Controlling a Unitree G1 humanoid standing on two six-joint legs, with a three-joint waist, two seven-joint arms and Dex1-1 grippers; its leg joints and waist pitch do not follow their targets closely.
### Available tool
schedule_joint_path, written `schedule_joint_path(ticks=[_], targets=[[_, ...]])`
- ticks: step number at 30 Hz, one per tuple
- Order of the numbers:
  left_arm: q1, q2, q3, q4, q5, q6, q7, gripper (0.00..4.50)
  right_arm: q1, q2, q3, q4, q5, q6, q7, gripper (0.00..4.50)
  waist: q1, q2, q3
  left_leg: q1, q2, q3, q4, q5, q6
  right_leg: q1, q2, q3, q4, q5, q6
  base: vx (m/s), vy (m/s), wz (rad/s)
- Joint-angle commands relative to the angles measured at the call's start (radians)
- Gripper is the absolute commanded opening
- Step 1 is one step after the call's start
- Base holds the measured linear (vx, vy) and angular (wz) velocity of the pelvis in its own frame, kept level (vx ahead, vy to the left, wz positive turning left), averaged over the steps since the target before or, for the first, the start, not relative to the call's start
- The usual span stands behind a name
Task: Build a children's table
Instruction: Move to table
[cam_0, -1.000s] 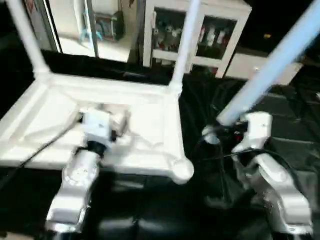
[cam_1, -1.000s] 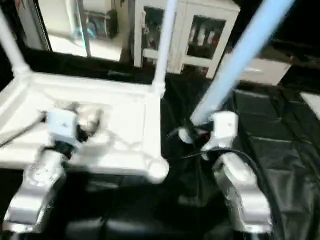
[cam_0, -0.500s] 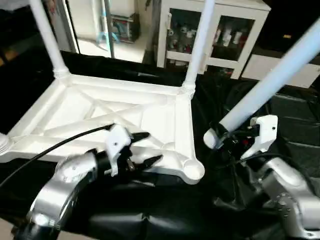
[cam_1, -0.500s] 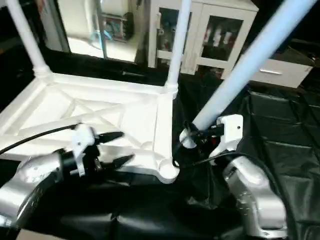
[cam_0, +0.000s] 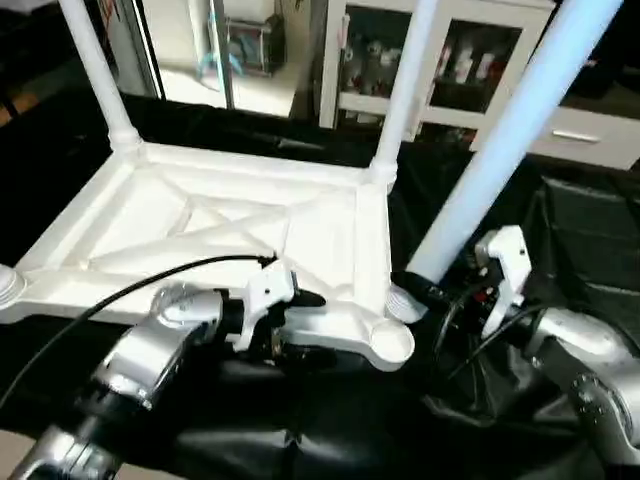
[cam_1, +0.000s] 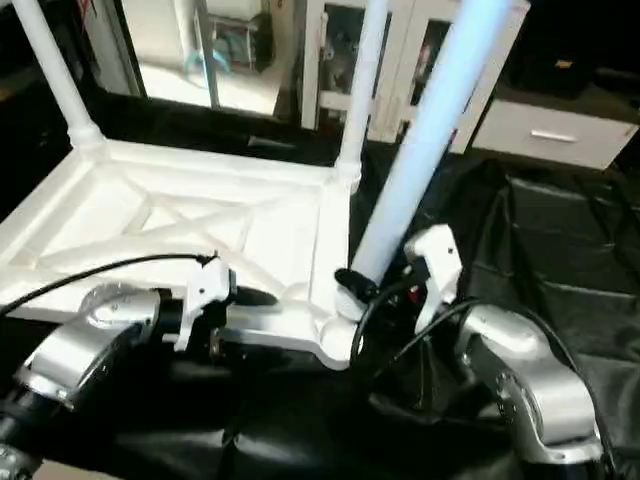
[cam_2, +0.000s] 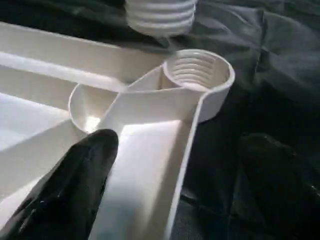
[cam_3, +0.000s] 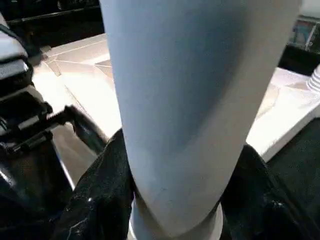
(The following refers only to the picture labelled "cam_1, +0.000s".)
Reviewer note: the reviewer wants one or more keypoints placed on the white plastic table top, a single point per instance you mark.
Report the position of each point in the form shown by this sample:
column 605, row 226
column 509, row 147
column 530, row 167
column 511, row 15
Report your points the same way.
column 150, row 210

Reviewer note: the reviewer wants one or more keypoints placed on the white plastic table leg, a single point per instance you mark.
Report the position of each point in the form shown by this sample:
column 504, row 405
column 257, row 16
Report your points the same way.
column 430, row 130
column 362, row 90
column 55, row 70

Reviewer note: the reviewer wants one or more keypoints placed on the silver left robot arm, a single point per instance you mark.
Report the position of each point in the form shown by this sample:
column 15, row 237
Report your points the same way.
column 80, row 350

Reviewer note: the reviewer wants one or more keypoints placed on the black mat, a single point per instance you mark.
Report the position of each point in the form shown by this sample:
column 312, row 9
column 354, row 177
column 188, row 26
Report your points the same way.
column 560, row 250

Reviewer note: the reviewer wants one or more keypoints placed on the white drawer unit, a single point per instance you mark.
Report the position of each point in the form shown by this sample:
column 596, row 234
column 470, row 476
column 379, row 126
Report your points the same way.
column 555, row 135

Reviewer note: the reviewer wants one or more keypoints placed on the white glass-door cabinet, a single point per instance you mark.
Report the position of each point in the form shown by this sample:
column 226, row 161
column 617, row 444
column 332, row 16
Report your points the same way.
column 330, row 60

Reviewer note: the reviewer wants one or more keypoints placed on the dark storage box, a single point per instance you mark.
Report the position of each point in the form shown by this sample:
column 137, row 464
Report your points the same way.
column 245, row 40

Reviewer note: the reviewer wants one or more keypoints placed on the black box yellow label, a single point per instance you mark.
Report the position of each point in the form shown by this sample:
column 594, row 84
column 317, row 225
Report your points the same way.
column 565, row 55

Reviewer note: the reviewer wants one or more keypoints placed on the light blue metal frame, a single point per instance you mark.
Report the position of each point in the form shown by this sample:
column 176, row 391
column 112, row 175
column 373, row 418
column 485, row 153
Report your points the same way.
column 200, row 55

